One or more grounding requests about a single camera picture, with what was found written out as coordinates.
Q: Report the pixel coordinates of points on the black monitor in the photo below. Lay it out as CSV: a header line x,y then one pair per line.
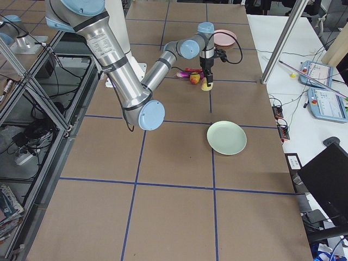
x,y
325,177

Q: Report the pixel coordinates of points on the stack of books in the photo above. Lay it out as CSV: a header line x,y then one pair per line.
x,y
11,211

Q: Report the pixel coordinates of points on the pale green round fruit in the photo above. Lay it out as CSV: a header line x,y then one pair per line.
x,y
205,86

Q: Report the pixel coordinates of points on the blue teach pendant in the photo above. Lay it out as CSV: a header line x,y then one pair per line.
x,y
321,72
326,105

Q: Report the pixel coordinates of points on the reacher grabber stick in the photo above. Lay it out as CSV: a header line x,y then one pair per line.
x,y
314,80

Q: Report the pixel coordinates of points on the light green plate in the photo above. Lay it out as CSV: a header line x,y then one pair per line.
x,y
226,138

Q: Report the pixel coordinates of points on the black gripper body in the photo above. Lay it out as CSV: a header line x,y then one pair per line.
x,y
206,64

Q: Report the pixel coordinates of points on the pink plate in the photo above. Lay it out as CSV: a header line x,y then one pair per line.
x,y
224,37

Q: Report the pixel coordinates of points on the white power strip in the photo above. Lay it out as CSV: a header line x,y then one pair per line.
x,y
22,158

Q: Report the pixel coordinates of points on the red chili pepper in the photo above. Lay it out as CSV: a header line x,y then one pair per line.
x,y
192,70

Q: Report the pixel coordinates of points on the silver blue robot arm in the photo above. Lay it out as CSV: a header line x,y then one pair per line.
x,y
102,25

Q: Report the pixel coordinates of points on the aluminium frame post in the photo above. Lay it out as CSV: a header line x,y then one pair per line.
x,y
294,16

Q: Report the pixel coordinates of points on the purple eggplant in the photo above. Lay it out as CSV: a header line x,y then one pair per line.
x,y
182,74

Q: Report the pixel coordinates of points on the blue teach pendant near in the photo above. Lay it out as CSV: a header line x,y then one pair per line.
x,y
326,105

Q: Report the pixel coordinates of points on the aluminium frame rack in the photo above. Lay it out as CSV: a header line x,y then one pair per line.
x,y
43,99

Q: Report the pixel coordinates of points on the orange black connector strip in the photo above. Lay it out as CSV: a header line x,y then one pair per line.
x,y
281,123

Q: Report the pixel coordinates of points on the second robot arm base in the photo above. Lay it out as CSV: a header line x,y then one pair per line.
x,y
15,35

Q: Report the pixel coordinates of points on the blue teach pendant far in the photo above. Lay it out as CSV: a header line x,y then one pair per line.
x,y
321,72

